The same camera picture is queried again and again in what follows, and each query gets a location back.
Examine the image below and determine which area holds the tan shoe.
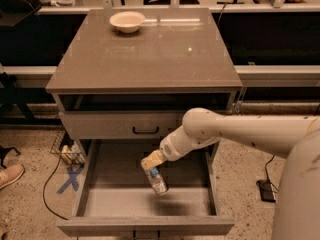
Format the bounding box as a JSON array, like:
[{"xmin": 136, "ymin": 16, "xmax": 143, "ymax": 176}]
[{"xmin": 0, "ymin": 164, "xmax": 25, "ymax": 189}]

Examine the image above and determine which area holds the wire basket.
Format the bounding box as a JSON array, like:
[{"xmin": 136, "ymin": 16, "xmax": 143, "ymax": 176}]
[{"xmin": 50, "ymin": 128, "xmax": 86, "ymax": 165}]

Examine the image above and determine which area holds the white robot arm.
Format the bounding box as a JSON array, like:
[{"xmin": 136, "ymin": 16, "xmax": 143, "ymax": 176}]
[{"xmin": 141, "ymin": 108, "xmax": 320, "ymax": 240}]

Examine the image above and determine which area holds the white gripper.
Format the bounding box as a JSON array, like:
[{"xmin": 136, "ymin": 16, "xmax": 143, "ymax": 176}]
[{"xmin": 141, "ymin": 126, "xmax": 221, "ymax": 170}]

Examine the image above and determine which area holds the open grey drawer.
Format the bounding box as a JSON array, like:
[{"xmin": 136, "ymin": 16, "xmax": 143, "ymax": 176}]
[{"xmin": 57, "ymin": 141, "xmax": 234, "ymax": 239}]

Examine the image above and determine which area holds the black drawer handle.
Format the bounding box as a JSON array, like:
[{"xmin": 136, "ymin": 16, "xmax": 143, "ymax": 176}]
[{"xmin": 132, "ymin": 126, "xmax": 160, "ymax": 135}]

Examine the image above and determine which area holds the black floor cable left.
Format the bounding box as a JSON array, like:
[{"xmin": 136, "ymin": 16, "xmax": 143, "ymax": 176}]
[{"xmin": 42, "ymin": 153, "xmax": 69, "ymax": 221}]

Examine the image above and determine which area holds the black floor cable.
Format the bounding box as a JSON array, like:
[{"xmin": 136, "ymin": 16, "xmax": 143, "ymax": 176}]
[
  {"xmin": 42, "ymin": 153, "xmax": 69, "ymax": 221},
  {"xmin": 264, "ymin": 155, "xmax": 280, "ymax": 193}
]

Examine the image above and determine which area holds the black power adapter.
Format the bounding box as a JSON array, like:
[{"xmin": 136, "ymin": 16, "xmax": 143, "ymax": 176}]
[{"xmin": 256, "ymin": 180, "xmax": 276, "ymax": 203}]

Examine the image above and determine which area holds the closed grey upper drawer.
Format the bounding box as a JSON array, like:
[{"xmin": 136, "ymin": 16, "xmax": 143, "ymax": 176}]
[{"xmin": 60, "ymin": 111, "xmax": 183, "ymax": 140}]

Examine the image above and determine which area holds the white bowl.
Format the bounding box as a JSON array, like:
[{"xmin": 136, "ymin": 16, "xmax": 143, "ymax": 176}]
[{"xmin": 109, "ymin": 11, "xmax": 145, "ymax": 33}]

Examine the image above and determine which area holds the black floor cable right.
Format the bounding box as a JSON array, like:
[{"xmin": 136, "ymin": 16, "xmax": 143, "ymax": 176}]
[{"xmin": 264, "ymin": 155, "xmax": 280, "ymax": 193}]

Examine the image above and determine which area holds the grey drawer cabinet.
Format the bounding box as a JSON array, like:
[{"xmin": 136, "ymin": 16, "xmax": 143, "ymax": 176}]
[{"xmin": 46, "ymin": 8, "xmax": 242, "ymax": 152}]

